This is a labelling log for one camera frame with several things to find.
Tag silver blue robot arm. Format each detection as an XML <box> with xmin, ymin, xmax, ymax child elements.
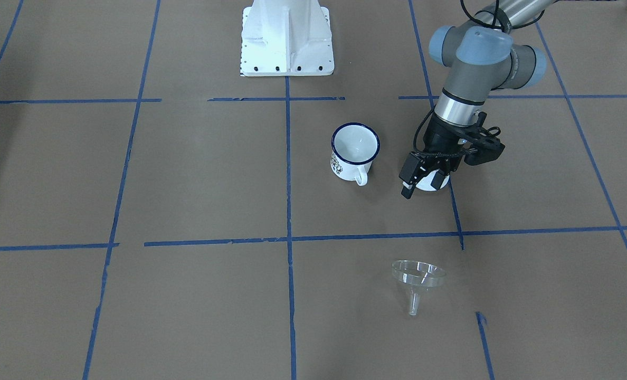
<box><xmin>400</xmin><ymin>1</ymin><xmax>552</xmax><ymax>199</ymax></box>

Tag white enamel mug blue rim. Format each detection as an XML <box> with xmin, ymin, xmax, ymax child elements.
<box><xmin>330</xmin><ymin>122</ymin><xmax>381</xmax><ymax>187</ymax></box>

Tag clear glass funnel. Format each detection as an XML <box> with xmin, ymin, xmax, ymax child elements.
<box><xmin>391</xmin><ymin>260</ymin><xmax>447</xmax><ymax>317</ymax></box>

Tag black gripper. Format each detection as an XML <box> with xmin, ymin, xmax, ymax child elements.
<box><xmin>401</xmin><ymin>113</ymin><xmax>470</xmax><ymax>200</ymax></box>

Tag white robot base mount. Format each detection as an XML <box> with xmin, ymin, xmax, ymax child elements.
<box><xmin>240</xmin><ymin>1</ymin><xmax>335</xmax><ymax>77</ymax></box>

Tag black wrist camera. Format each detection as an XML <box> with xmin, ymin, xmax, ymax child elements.
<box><xmin>464</xmin><ymin>111</ymin><xmax>506</xmax><ymax>166</ymax></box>

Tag white ceramic lid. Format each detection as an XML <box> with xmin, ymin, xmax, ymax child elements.
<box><xmin>416</xmin><ymin>170</ymin><xmax>450</xmax><ymax>192</ymax></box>

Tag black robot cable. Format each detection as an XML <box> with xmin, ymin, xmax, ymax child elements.
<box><xmin>413</xmin><ymin>0</ymin><xmax>546</xmax><ymax>159</ymax></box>

